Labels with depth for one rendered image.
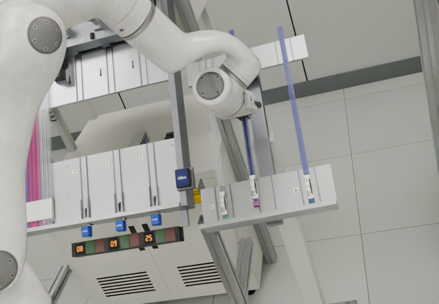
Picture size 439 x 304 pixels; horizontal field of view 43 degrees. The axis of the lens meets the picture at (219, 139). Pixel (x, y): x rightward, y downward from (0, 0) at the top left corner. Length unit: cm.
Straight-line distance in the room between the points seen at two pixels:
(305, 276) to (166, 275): 61
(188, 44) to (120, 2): 17
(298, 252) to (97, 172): 65
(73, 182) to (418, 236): 133
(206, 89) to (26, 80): 40
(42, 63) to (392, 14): 266
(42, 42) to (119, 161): 80
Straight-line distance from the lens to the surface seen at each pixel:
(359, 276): 222
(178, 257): 213
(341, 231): 242
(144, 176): 163
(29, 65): 94
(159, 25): 110
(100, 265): 226
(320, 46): 341
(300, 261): 178
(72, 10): 105
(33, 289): 113
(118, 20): 107
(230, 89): 118
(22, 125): 100
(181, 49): 113
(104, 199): 167
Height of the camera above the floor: 156
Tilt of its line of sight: 28 degrees down
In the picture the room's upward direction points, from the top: 20 degrees counter-clockwise
